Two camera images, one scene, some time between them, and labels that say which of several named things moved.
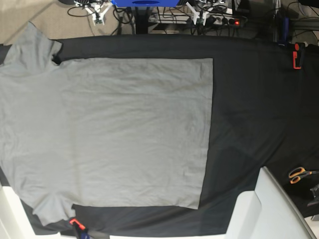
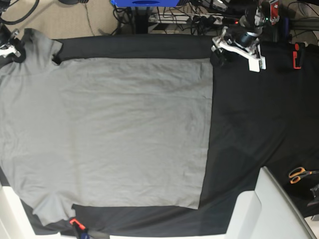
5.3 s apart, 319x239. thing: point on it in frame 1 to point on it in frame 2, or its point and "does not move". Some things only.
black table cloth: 264,113 does not move
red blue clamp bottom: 82,231 does not move
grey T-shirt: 123,132 does not move
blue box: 145,3 does not move
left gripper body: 97,9 to 12,46
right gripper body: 205,7 to 243,43
